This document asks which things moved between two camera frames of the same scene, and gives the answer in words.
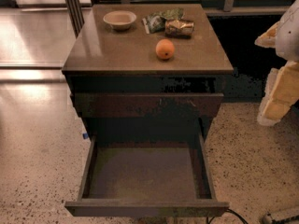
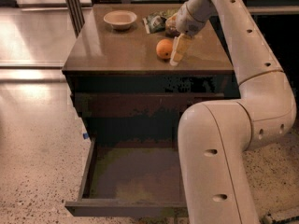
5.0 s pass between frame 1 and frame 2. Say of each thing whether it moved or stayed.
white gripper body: moved
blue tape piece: stayed
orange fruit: stayed
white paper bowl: stayed
